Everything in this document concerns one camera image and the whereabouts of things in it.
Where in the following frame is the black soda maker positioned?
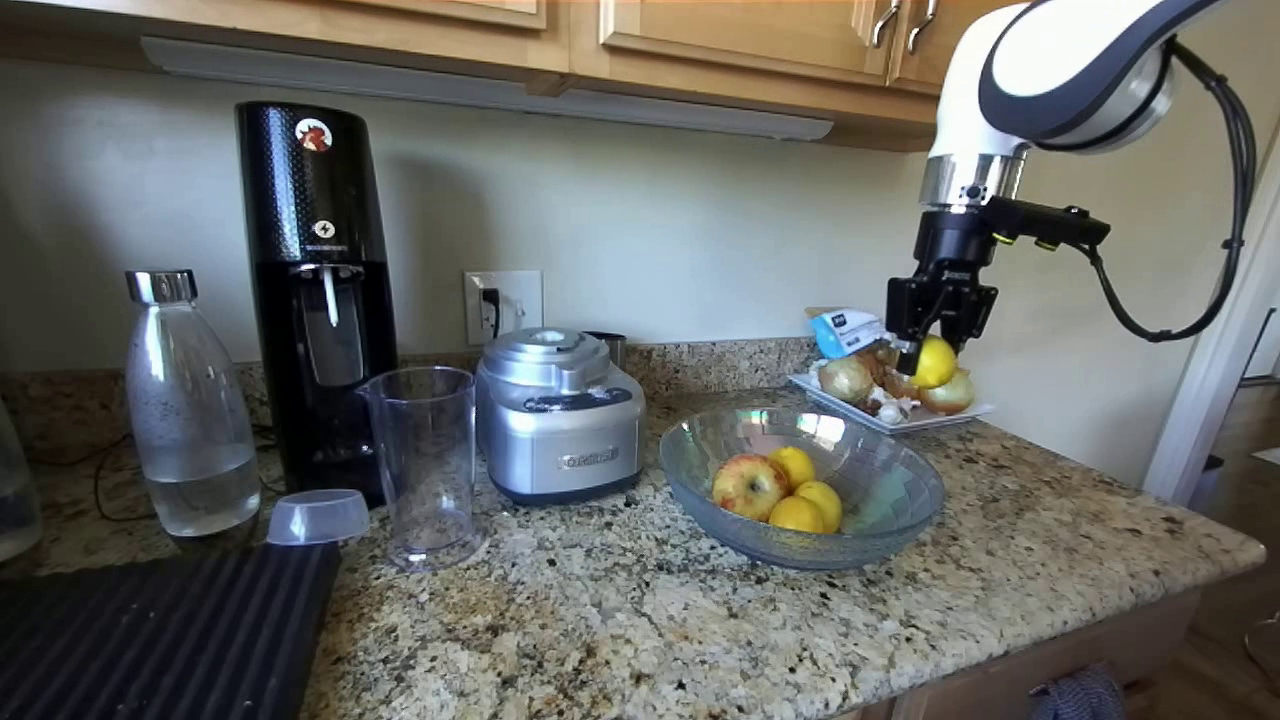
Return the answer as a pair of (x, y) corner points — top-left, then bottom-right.
(231, 95), (403, 512)

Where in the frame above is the yellow onion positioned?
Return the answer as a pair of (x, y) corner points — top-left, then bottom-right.
(812, 354), (879, 410)
(916, 372), (979, 419)

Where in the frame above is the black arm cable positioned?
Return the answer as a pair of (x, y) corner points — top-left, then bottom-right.
(1077, 38), (1263, 349)

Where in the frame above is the silver kitchen appliance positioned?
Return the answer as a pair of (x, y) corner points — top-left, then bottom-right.
(473, 323), (653, 507)

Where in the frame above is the clear bottle with steel cap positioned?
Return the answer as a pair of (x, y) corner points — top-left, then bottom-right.
(121, 265), (268, 546)

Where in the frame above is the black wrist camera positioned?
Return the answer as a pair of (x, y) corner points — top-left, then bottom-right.
(985, 196), (1117, 257)

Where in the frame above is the translucent plastic lid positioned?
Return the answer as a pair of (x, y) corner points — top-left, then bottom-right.
(258, 486), (375, 554)

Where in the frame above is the white rectangular plate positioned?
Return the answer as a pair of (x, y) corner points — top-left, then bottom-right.
(784, 362), (990, 441)

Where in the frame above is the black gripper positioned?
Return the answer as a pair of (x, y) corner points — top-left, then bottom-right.
(882, 204), (999, 356)

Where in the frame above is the black power plug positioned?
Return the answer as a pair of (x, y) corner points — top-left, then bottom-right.
(473, 285), (506, 344)

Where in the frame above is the blue white food bag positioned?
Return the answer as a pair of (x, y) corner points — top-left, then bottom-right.
(805, 306), (893, 363)

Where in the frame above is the silver cabinet handle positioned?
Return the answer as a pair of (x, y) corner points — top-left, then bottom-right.
(868, 0), (907, 54)
(905, 0), (942, 55)

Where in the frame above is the red yellow apple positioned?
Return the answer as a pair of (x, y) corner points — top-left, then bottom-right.
(708, 454), (789, 523)

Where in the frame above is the wooden wall cabinet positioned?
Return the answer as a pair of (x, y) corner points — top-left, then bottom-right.
(0, 0), (1112, 153)

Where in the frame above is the brown mushroom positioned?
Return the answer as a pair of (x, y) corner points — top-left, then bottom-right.
(864, 341), (924, 400)

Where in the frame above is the white wall outlet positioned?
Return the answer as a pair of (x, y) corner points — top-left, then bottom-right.
(459, 270), (549, 354)

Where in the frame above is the grey hanging towel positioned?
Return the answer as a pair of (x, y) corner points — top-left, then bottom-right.
(1019, 663), (1136, 720)

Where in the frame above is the black ribbed drying mat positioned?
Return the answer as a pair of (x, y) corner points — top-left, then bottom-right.
(0, 535), (342, 720)

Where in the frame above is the white door frame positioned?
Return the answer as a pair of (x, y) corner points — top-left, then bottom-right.
(1141, 132), (1280, 512)

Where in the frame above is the clear plastic measuring cup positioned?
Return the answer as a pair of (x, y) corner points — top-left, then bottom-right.
(351, 362), (489, 571)

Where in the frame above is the clear glass bowl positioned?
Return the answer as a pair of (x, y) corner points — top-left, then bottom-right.
(653, 400), (953, 576)

